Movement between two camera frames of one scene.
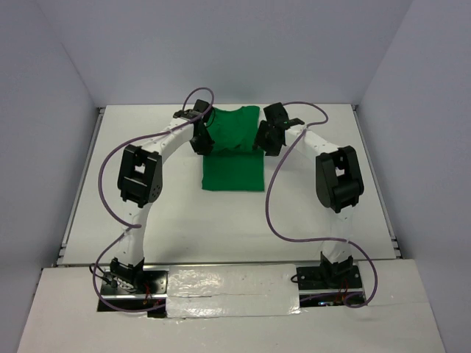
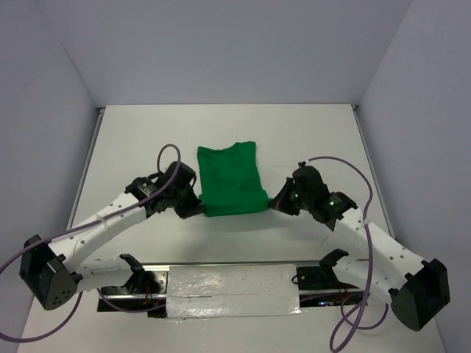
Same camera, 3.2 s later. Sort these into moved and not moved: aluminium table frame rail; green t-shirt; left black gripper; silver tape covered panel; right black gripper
Moved: right black gripper; green t-shirt; left black gripper
Not moved: aluminium table frame rail; silver tape covered panel
